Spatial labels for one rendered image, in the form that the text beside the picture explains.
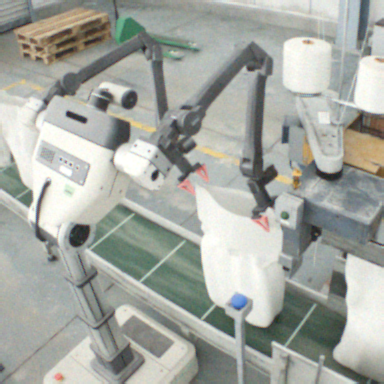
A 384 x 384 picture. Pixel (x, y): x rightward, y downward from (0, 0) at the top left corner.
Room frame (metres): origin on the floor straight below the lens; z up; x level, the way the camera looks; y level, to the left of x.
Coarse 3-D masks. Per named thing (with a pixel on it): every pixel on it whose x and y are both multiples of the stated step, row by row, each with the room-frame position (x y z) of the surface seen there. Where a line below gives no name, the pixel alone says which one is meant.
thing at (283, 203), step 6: (282, 198) 1.07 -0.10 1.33; (288, 198) 1.07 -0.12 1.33; (294, 198) 1.07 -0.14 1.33; (276, 204) 1.07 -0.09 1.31; (282, 204) 1.06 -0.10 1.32; (288, 204) 1.05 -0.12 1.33; (294, 204) 1.04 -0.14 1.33; (300, 204) 1.05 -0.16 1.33; (276, 210) 1.07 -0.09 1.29; (282, 210) 1.05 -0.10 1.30; (288, 210) 1.04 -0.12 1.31; (294, 210) 1.03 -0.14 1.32; (300, 210) 1.05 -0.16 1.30; (276, 216) 1.07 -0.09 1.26; (294, 216) 1.03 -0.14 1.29; (300, 216) 1.05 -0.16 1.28; (282, 222) 1.05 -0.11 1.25; (294, 222) 1.03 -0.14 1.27; (300, 222) 1.05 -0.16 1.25; (294, 228) 1.03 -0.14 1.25
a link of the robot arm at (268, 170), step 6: (258, 168) 1.33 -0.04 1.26; (264, 168) 1.38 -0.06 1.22; (270, 168) 1.39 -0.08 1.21; (246, 174) 1.36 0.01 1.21; (258, 174) 1.32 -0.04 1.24; (264, 174) 1.37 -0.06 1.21; (270, 174) 1.38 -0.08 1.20; (276, 174) 1.39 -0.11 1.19; (258, 180) 1.31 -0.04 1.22; (270, 180) 1.36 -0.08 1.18
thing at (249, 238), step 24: (216, 192) 1.50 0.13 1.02; (240, 192) 1.47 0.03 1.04; (216, 216) 1.40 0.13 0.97; (240, 216) 1.31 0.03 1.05; (216, 240) 1.41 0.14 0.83; (240, 240) 1.32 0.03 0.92; (264, 240) 1.29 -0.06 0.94; (216, 264) 1.37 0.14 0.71; (240, 264) 1.30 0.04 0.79; (264, 264) 1.27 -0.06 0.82; (216, 288) 1.38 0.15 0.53; (240, 288) 1.29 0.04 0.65; (264, 288) 1.24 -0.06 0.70; (264, 312) 1.24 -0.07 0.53
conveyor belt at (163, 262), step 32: (96, 224) 2.00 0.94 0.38; (128, 224) 2.00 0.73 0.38; (128, 256) 1.73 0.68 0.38; (160, 256) 1.74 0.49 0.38; (192, 256) 1.74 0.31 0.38; (160, 288) 1.50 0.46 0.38; (192, 288) 1.51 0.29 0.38; (224, 320) 1.30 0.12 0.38; (288, 320) 1.30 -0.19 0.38; (320, 320) 1.29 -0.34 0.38; (320, 352) 1.10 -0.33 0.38
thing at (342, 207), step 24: (312, 168) 1.21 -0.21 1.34; (288, 192) 1.12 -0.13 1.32; (312, 192) 1.09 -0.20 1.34; (336, 192) 1.09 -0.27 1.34; (360, 192) 1.09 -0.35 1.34; (312, 216) 1.05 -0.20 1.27; (336, 216) 1.01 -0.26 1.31; (360, 216) 0.98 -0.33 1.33; (288, 240) 1.09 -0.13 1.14; (360, 240) 0.96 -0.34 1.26
